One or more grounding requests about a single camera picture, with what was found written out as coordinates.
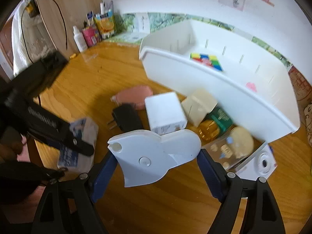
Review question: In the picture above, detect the person's left hand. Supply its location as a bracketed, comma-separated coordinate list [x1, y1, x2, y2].
[0, 133, 25, 162]

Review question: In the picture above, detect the white box with round hole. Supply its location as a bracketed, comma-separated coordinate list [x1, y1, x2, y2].
[233, 142, 277, 179]

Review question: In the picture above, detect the black plug adapter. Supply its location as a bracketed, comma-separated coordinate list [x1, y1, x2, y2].
[107, 103, 145, 134]

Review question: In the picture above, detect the white spray bottle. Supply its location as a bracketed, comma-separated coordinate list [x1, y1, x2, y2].
[73, 26, 88, 52]

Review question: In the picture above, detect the black cable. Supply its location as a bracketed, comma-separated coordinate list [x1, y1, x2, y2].
[20, 0, 69, 64]

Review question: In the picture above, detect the white cardboard box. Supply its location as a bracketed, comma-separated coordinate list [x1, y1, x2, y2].
[145, 92, 188, 136]

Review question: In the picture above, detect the pink round compact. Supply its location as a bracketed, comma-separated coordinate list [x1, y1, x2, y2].
[111, 85, 154, 110]

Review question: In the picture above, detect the white plastic storage bin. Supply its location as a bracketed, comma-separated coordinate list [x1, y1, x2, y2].
[139, 19, 301, 144]

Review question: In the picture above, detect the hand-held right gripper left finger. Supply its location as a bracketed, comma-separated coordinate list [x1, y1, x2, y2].
[31, 150, 119, 234]

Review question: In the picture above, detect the white whale-shaped plastic piece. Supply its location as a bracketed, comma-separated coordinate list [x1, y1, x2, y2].
[107, 128, 202, 188]

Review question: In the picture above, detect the blue and white packet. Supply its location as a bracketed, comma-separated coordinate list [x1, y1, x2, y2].
[57, 117, 99, 176]

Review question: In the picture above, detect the multicoloured puzzle cube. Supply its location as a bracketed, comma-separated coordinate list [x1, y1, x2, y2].
[190, 52, 224, 73]

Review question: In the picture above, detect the orange printed carton holder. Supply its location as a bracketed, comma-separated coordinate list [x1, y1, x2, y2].
[94, 13, 116, 40]

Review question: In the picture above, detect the red patterned tan mat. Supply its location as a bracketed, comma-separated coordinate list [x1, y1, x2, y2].
[288, 66, 312, 103]

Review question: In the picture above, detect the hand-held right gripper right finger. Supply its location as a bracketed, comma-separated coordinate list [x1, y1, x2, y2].
[197, 148, 286, 234]

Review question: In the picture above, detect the white printed card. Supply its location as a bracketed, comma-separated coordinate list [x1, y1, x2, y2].
[134, 13, 150, 34]

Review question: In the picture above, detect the white lace cloth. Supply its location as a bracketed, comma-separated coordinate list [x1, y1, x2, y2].
[12, 0, 58, 76]

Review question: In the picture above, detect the letter patterned bag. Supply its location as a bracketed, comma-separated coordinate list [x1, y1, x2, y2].
[303, 102, 312, 148]

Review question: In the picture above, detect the blue and white carton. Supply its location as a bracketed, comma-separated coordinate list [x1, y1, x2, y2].
[86, 10, 96, 27]

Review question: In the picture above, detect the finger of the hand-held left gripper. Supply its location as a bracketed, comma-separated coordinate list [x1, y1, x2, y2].
[56, 121, 96, 157]
[0, 161, 66, 204]

